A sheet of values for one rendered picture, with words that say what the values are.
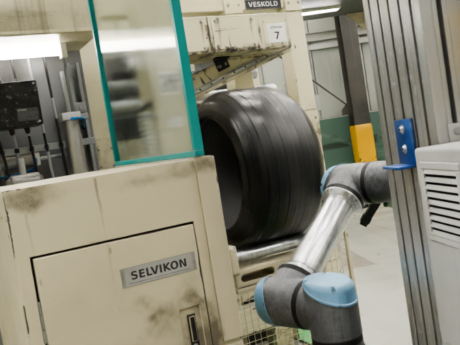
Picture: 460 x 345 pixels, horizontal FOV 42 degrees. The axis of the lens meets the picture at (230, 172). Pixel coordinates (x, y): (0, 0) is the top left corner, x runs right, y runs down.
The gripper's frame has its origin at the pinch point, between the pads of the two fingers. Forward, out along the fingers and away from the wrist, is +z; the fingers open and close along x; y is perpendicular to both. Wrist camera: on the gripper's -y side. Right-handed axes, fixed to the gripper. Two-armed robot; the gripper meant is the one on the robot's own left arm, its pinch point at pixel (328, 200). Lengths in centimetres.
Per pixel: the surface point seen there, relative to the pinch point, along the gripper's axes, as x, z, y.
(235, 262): 29.2, 25.8, -7.6
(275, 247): 13.6, 16.9, -11.3
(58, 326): 116, 21, 38
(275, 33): -59, 30, 46
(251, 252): 20.3, 23.2, -9.3
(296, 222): 8.8, 10.0, -3.8
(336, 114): -910, 190, -311
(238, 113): 5.1, 26.0, 34.6
